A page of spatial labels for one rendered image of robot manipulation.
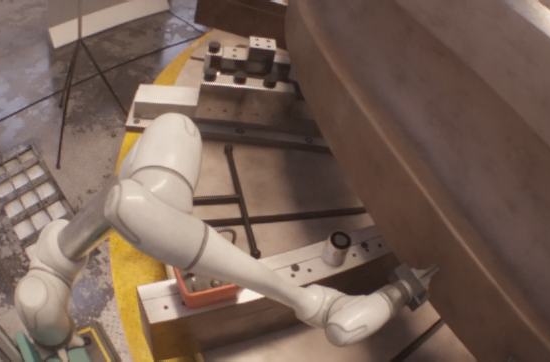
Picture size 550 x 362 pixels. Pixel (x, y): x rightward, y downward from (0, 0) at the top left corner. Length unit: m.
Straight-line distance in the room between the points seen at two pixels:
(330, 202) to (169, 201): 1.51
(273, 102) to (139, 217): 1.50
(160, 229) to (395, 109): 0.90
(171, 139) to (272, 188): 1.37
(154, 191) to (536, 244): 0.98
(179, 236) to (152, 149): 0.18
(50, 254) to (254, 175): 1.28
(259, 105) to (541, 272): 1.56
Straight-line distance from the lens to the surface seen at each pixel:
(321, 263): 1.55
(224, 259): 0.85
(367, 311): 1.08
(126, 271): 2.24
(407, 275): 1.22
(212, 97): 2.19
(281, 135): 2.42
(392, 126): 1.42
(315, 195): 2.25
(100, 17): 4.10
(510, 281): 1.26
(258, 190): 2.20
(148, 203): 0.79
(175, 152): 0.87
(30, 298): 1.23
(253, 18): 3.23
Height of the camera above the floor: 1.92
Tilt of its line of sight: 47 degrees down
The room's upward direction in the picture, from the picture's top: 15 degrees clockwise
